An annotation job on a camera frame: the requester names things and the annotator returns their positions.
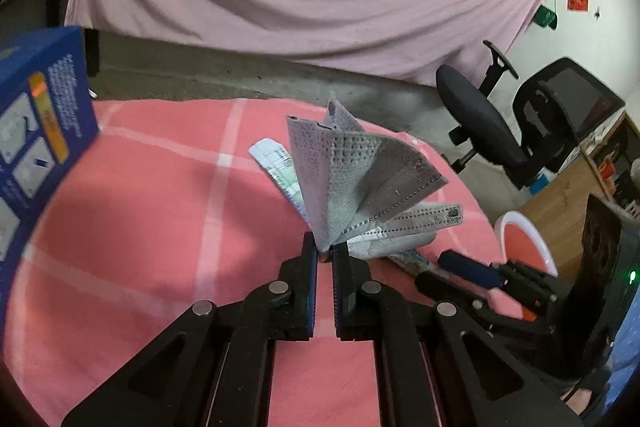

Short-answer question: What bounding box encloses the white green wrapper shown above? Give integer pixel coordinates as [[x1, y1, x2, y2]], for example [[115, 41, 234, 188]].
[[248, 138, 308, 220]]

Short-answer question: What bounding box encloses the green cap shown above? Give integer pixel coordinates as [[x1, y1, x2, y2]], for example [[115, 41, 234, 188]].
[[534, 4, 558, 30]]

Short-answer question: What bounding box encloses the blue cardboard box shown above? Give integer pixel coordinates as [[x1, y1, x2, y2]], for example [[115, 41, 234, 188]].
[[0, 25, 100, 308]]

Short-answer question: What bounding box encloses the person's right hand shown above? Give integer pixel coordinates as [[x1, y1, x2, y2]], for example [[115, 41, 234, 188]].
[[562, 386, 608, 418]]

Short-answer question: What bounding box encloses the black office chair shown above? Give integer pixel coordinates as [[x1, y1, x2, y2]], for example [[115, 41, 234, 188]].
[[435, 39, 626, 190]]

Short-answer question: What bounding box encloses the orange bin with white rim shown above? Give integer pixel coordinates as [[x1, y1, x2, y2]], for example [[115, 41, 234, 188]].
[[495, 210, 559, 278]]

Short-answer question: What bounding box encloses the white printed wrapper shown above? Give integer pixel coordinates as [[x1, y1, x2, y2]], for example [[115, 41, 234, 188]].
[[387, 249, 441, 278]]

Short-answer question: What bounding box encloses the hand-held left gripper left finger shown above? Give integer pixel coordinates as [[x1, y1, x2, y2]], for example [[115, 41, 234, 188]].
[[60, 231, 319, 427]]

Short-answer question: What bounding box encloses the grey face mask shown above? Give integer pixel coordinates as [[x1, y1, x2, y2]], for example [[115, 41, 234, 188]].
[[286, 91, 463, 258]]

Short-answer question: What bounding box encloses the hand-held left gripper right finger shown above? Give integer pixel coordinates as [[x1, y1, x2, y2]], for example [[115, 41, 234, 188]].
[[331, 243, 583, 427]]

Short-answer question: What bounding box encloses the wooden cabinet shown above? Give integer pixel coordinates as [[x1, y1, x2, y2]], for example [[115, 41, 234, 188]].
[[517, 112, 640, 278]]

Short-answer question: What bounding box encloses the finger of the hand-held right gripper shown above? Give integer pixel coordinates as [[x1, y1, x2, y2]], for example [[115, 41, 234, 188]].
[[439, 249, 503, 290], [414, 270, 493, 325]]

